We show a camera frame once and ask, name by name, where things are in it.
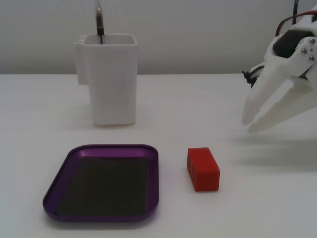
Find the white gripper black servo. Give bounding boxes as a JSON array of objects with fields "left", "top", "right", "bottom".
[{"left": 241, "top": 9, "right": 317, "bottom": 134}]

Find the red rectangular block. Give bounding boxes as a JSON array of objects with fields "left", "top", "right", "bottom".
[{"left": 187, "top": 147, "right": 221, "bottom": 192}]

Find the black zip tie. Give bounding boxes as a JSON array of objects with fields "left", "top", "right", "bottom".
[{"left": 242, "top": 70, "right": 257, "bottom": 89}]

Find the red white black servo lead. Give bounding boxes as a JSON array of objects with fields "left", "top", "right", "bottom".
[{"left": 275, "top": 11, "right": 317, "bottom": 36}]

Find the purple metal tray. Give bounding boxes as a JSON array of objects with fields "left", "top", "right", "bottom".
[{"left": 42, "top": 143, "right": 159, "bottom": 223}]

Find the white rectangular pen holder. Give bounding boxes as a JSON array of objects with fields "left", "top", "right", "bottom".
[{"left": 73, "top": 34, "right": 138, "bottom": 128}]

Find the black ballpoint pen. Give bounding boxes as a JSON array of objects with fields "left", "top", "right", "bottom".
[{"left": 95, "top": 0, "right": 107, "bottom": 46}]

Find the black looped cable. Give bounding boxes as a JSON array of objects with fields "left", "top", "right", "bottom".
[{"left": 250, "top": 63, "right": 267, "bottom": 75}]

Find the thick black cable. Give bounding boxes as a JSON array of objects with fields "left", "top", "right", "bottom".
[{"left": 292, "top": 0, "right": 300, "bottom": 25}]

